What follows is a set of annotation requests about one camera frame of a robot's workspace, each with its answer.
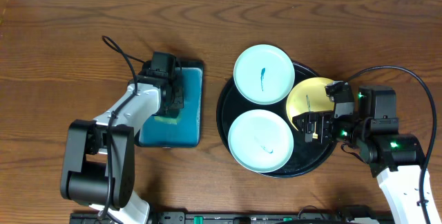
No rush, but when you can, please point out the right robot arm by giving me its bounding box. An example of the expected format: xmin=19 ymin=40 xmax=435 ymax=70
xmin=287 ymin=84 xmax=441 ymax=223

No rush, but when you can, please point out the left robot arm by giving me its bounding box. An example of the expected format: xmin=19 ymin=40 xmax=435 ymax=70
xmin=60 ymin=66 xmax=184 ymax=223

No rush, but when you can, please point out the black rectangular water tray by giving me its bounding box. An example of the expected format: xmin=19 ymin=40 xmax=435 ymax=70
xmin=135 ymin=61 xmax=204 ymax=148

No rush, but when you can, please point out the light blue plate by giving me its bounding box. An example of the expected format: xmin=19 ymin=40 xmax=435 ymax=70
xmin=227 ymin=109 xmax=294 ymax=174
xmin=233 ymin=44 xmax=296 ymax=105

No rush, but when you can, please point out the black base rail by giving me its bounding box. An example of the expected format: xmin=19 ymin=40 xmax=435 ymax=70
xmin=69 ymin=212 xmax=395 ymax=224

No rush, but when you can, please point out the green scrubbing sponge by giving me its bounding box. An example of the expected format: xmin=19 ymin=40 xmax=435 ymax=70
xmin=154 ymin=110 xmax=182 ymax=125

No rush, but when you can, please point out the yellow plate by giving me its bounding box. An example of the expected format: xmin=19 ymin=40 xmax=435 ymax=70
xmin=286 ymin=77 xmax=334 ymax=131

